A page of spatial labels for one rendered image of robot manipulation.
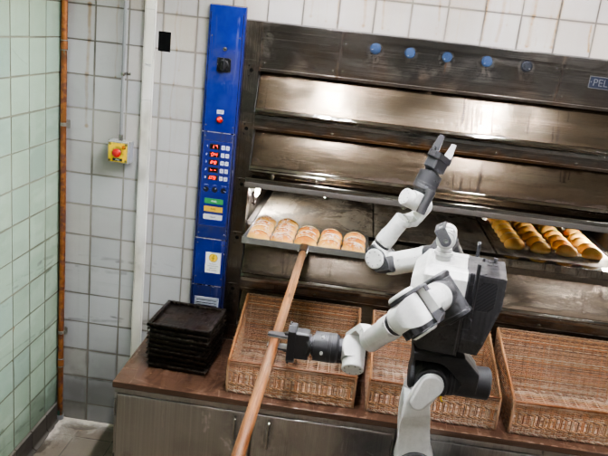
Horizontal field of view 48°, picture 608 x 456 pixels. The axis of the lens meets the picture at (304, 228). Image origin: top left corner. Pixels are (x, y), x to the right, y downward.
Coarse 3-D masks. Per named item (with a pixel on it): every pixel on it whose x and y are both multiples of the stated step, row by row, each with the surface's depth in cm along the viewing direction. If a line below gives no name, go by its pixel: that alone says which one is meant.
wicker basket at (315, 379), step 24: (264, 312) 329; (312, 312) 328; (336, 312) 328; (360, 312) 324; (240, 336) 316; (264, 336) 330; (312, 336) 329; (240, 360) 289; (312, 360) 328; (240, 384) 292; (288, 384) 303; (312, 384) 289; (336, 384) 288
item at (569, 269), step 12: (372, 240) 322; (468, 252) 320; (480, 252) 322; (516, 264) 318; (528, 264) 317; (540, 264) 317; (552, 264) 316; (564, 264) 318; (576, 264) 320; (588, 276) 316; (600, 276) 316
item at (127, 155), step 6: (114, 138) 318; (108, 144) 314; (114, 144) 313; (120, 144) 313; (126, 144) 312; (132, 144) 318; (108, 150) 314; (120, 150) 313; (126, 150) 313; (132, 150) 319; (108, 156) 315; (120, 156) 314; (126, 156) 314; (132, 156) 320; (114, 162) 316; (120, 162) 315; (126, 162) 315
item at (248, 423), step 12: (300, 252) 283; (300, 264) 269; (288, 288) 244; (288, 300) 232; (288, 312) 225; (276, 324) 213; (276, 348) 198; (264, 360) 190; (264, 372) 183; (264, 384) 178; (252, 396) 171; (252, 408) 165; (252, 420) 161; (240, 432) 155; (240, 444) 150
